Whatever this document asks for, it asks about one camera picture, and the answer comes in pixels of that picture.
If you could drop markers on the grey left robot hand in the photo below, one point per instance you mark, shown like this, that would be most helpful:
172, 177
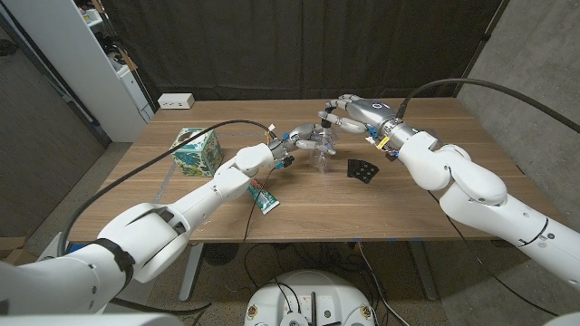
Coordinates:
301, 135

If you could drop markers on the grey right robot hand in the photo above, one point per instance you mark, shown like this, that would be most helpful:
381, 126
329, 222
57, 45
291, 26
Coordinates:
374, 115

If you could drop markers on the clear pump dispenser bottle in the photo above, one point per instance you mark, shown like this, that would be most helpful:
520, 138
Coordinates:
321, 161

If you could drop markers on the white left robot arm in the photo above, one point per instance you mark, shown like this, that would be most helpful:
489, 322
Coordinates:
145, 235

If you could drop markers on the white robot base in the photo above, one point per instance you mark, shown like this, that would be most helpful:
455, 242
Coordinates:
312, 294

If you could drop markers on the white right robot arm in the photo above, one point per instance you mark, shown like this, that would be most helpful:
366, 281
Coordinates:
471, 181

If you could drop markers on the green red toothpaste tube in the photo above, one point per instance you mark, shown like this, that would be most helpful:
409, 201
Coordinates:
267, 201

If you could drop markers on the teal floral tissue box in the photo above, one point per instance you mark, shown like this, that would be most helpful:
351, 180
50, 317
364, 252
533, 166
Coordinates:
195, 158

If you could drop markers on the white power strip box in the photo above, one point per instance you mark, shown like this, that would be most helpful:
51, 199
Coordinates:
176, 101

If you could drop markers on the brown cardboard box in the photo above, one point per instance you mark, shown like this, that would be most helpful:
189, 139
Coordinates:
11, 246

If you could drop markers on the black backdrop curtain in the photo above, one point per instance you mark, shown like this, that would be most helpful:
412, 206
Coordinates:
299, 45

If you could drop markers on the black backdrop stand pole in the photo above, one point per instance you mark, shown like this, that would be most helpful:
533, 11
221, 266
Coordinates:
482, 41

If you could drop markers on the black round floor fan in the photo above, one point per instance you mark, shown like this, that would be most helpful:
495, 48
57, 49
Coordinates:
219, 253

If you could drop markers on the grey table leg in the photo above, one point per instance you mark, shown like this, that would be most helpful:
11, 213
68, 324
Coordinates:
190, 276
423, 271

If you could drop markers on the white storage cabinet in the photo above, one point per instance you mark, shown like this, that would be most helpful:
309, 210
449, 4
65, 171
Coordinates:
81, 59

